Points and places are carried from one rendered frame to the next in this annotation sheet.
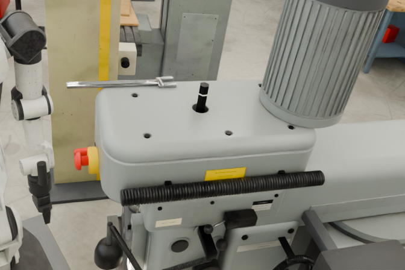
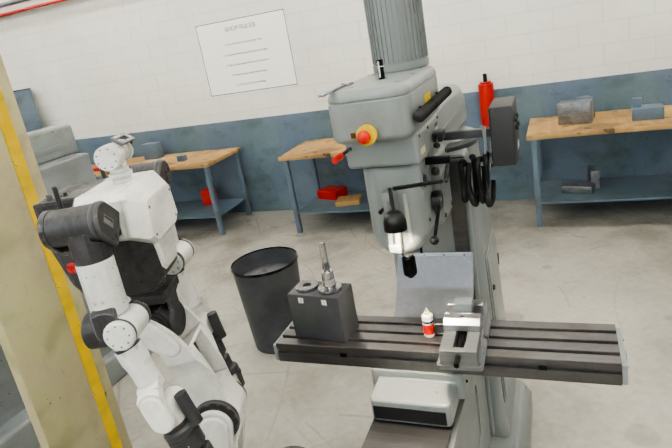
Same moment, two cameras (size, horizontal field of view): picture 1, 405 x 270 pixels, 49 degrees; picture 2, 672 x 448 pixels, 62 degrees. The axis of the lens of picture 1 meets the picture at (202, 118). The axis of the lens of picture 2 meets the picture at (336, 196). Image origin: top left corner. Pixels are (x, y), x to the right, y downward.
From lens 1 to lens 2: 1.50 m
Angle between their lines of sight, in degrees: 43
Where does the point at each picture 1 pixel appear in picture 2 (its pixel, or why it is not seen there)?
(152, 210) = (417, 138)
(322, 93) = (422, 39)
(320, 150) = not seen: hidden behind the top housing
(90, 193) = not seen: outside the picture
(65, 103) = (48, 387)
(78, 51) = (36, 305)
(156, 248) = (414, 195)
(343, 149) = not seen: hidden behind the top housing
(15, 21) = (136, 167)
